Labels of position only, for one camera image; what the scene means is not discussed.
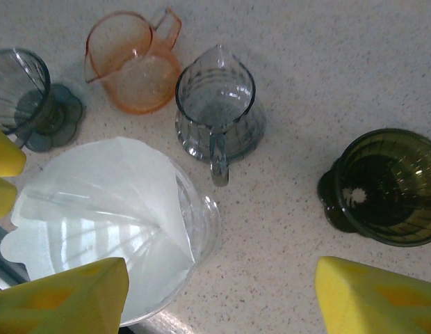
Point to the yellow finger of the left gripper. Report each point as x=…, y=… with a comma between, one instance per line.
x=3, y=196
x=7, y=156

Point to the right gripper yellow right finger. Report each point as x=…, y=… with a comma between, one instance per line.
x=375, y=299

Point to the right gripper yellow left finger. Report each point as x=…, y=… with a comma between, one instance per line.
x=55, y=302

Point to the grey glass dripper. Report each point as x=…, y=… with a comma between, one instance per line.
x=34, y=104

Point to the white paper coffee filter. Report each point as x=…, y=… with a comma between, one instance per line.
x=97, y=181

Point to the green glass dripper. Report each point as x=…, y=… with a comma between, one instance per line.
x=386, y=195

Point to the orange glass carafe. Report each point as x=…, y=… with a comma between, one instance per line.
x=142, y=90

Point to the clear glass dripper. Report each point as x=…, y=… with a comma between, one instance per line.
x=205, y=215

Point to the grey glass server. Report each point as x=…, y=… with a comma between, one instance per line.
x=219, y=139

